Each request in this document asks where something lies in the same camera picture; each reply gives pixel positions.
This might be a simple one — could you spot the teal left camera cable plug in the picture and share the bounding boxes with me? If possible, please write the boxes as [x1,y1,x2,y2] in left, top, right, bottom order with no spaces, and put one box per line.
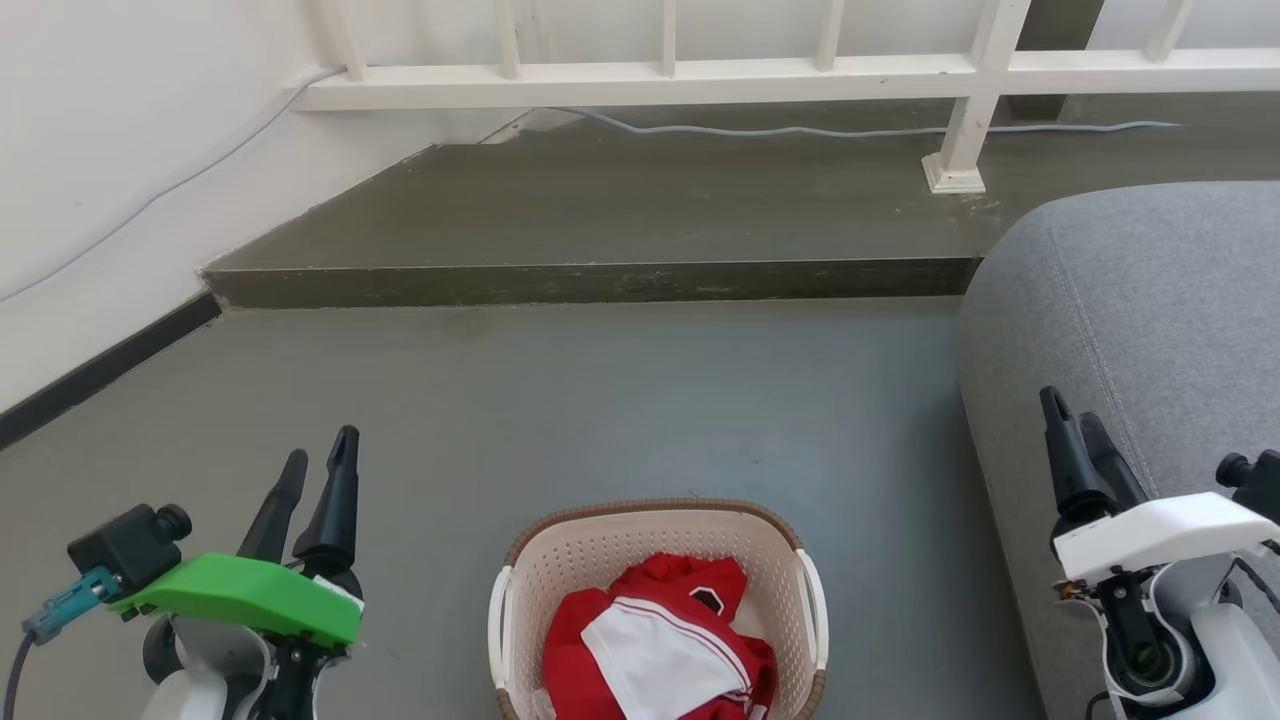
[22,567,119,646]

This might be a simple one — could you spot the grey floor cable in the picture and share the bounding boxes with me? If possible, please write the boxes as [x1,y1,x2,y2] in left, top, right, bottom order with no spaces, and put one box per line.
[0,66,1181,304]

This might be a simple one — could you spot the grey fabric sofa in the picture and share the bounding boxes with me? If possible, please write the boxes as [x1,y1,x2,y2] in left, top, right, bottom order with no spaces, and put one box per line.
[958,181,1280,720]

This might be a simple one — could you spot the red and white garment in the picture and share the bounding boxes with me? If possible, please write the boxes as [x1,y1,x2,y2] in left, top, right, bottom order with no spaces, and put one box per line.
[541,553,779,720]

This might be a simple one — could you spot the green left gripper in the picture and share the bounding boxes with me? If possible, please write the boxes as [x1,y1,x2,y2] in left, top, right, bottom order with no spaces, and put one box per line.
[110,425,365,650]

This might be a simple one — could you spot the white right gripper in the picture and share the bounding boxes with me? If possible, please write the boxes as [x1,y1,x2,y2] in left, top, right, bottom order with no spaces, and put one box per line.
[1040,386,1280,585]

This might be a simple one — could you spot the white wooden railing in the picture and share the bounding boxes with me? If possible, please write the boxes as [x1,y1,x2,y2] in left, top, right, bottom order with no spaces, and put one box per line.
[292,0,1280,195]

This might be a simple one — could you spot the beige plastic laundry basket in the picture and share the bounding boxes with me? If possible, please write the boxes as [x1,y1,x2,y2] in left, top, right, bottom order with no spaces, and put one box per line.
[488,499,830,720]

